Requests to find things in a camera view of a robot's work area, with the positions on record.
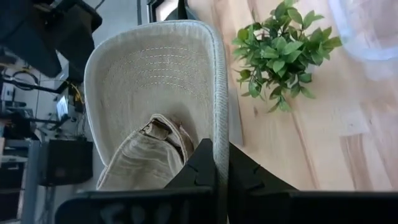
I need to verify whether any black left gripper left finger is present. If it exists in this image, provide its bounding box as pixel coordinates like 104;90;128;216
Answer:
55;138;218;224

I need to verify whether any beige corduroy cap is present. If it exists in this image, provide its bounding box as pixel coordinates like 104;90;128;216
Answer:
83;19;230;224

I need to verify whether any black table frame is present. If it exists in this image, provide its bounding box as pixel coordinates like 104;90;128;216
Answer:
147;0;200;22

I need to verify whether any black computer case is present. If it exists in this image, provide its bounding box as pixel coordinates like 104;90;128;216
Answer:
40;139;94;187

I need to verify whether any grey metal rack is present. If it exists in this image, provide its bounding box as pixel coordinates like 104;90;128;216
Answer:
0;138;41;224

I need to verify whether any artificial green plant white pot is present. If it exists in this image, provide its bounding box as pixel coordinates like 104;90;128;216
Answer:
231;0;343;113

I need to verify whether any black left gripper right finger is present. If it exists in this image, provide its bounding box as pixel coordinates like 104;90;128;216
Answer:
228;141;398;224

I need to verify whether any clear plastic storage bin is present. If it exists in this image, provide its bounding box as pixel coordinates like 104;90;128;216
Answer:
328;0;398;82

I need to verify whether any black machine housing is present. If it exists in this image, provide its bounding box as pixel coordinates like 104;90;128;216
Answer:
0;0;103;83

